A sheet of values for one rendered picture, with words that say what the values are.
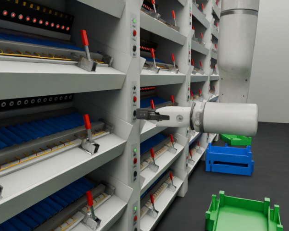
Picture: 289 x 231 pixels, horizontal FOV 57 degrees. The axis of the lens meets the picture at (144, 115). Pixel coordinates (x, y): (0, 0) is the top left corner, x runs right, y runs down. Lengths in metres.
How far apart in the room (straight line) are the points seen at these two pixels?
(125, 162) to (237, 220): 0.62
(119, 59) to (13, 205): 0.46
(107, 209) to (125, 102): 0.30
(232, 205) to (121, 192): 0.61
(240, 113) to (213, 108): 0.07
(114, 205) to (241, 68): 0.51
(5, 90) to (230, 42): 0.50
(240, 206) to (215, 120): 0.66
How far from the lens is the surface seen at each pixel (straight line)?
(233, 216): 1.27
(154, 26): 1.01
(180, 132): 1.46
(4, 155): 0.53
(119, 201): 0.84
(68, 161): 0.59
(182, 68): 1.43
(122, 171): 0.82
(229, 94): 0.81
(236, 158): 1.95
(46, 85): 0.51
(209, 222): 1.28
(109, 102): 0.79
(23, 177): 0.52
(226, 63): 0.70
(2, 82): 0.45
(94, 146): 0.64
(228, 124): 0.70
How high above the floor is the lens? 0.67
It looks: 8 degrees down
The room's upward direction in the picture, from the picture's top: straight up
